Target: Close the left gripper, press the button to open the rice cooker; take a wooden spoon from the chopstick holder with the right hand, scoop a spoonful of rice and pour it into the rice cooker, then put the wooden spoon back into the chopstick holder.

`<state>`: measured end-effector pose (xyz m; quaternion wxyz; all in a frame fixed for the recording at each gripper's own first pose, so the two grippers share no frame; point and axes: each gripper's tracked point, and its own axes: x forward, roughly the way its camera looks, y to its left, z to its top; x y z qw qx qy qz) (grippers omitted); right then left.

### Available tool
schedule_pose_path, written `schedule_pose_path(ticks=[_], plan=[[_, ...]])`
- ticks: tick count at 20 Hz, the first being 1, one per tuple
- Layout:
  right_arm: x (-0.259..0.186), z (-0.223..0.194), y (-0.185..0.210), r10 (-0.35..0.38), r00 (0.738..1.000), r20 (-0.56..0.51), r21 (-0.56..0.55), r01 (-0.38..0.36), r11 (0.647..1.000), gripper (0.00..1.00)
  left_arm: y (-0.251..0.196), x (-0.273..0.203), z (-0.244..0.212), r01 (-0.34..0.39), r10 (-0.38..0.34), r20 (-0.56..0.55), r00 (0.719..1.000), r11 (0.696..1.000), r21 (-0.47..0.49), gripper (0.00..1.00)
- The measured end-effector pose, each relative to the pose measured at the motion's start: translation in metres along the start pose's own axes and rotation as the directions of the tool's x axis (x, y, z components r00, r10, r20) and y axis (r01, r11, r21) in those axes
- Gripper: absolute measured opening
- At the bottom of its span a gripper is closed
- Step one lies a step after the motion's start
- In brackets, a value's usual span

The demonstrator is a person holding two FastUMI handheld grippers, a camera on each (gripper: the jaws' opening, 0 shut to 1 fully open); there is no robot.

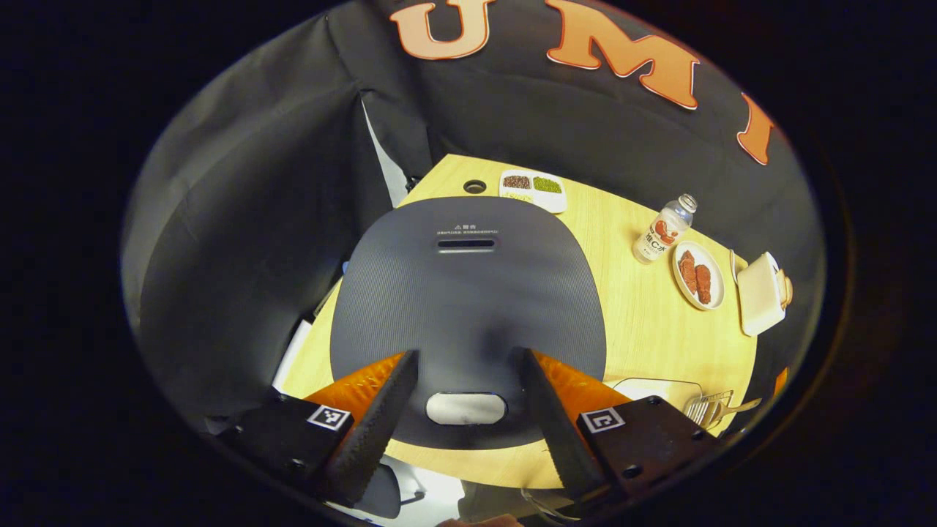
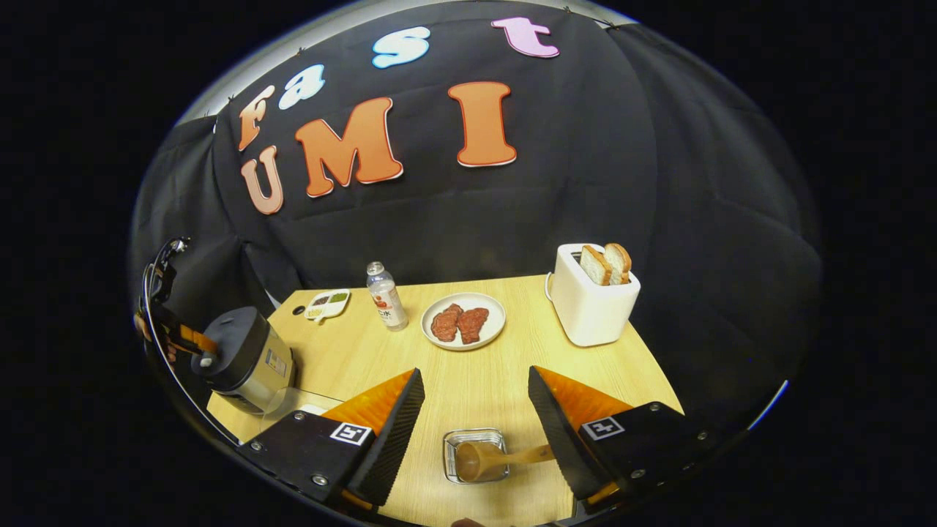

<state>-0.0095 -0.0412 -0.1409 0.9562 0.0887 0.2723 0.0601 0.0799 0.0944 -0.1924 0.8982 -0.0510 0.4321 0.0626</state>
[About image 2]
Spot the white round plate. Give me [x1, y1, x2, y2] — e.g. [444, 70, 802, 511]
[421, 292, 507, 352]

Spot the red meat slice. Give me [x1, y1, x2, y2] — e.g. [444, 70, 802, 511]
[457, 307, 490, 345]
[430, 303, 463, 343]

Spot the clear glass chopstick holder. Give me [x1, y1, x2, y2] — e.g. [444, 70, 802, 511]
[442, 428, 510, 485]

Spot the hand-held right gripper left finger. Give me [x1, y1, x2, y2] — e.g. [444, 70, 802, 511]
[244, 367, 427, 509]

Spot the clear drink bottle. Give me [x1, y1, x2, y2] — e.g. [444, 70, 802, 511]
[365, 261, 410, 332]

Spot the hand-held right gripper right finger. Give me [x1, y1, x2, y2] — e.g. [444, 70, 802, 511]
[527, 365, 725, 515]

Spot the black backdrop cloth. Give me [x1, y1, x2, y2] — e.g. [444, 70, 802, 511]
[130, 0, 824, 433]

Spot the wooden spoon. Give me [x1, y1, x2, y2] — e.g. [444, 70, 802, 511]
[455, 441, 557, 483]

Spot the white divided grain dish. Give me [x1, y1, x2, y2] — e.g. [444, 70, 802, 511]
[303, 289, 352, 324]

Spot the black rice cooker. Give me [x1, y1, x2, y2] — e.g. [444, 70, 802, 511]
[190, 305, 298, 416]

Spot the toast slice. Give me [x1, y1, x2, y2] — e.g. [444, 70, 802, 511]
[605, 242, 632, 285]
[580, 245, 613, 287]

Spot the white toaster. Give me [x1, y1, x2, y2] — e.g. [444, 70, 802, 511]
[544, 243, 642, 348]

